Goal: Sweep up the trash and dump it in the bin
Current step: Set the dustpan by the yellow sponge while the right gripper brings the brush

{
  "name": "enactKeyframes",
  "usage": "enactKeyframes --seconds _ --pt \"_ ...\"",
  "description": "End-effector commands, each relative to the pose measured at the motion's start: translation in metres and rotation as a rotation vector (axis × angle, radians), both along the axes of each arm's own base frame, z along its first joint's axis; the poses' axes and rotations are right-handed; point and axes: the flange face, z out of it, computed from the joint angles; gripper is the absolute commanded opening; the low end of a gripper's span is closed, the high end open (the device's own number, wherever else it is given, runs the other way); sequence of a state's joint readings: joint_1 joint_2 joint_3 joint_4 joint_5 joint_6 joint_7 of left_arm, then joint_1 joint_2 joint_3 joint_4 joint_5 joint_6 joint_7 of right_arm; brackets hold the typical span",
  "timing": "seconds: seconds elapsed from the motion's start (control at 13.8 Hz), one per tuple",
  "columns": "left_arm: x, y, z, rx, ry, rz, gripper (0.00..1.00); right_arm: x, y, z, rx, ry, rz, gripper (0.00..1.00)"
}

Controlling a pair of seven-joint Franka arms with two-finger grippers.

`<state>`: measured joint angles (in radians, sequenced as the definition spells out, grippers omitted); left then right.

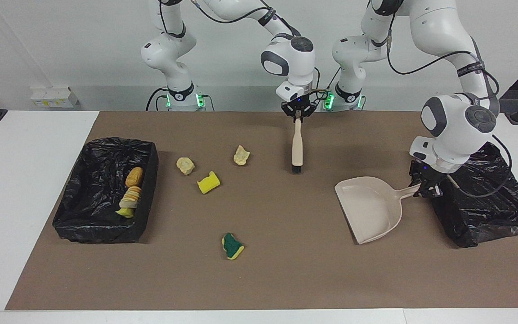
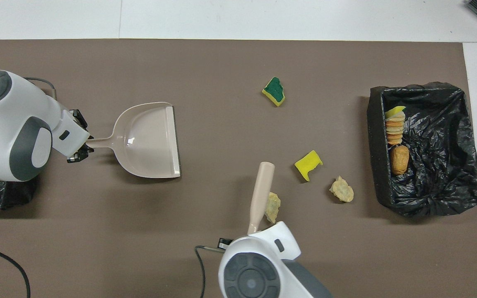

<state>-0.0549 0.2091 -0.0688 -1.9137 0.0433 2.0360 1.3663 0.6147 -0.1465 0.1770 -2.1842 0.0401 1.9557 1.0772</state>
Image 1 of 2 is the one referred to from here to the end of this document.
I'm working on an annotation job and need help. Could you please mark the beige hand brush black bristles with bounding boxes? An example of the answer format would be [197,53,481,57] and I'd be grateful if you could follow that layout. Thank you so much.
[291,115,304,174]

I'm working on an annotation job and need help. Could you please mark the beige plastic dustpan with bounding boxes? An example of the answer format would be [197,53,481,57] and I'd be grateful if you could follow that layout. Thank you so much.
[334,176,421,245]

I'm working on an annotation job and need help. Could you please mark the beige sponge chunk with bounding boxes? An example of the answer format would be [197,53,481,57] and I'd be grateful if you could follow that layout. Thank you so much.
[119,185,143,209]
[176,157,196,176]
[233,145,250,166]

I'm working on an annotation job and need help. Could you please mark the large green yellow sponge piece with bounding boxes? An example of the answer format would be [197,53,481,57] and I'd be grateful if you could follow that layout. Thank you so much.
[221,232,245,261]

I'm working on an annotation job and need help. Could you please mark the orange brown sponge lump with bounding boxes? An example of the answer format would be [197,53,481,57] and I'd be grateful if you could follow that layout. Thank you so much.
[125,166,144,188]

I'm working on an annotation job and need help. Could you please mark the black bag lined bin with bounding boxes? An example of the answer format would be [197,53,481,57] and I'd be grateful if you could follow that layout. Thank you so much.
[430,142,518,248]
[52,137,159,244]

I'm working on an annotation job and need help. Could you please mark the brown table mat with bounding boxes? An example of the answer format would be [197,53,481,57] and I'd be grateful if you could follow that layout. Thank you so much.
[5,111,518,311]

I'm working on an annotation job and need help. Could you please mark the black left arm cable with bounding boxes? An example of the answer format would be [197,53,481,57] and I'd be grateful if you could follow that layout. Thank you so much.
[386,25,513,198]

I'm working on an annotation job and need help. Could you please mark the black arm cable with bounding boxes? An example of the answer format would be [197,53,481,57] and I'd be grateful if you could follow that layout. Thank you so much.
[158,0,331,99]
[386,25,513,198]

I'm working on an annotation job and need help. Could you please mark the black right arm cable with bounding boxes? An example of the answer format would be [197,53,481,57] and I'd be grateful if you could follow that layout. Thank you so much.
[158,0,331,99]

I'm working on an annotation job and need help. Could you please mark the white wall socket box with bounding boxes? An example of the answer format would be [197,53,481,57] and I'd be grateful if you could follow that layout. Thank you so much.
[31,87,80,108]

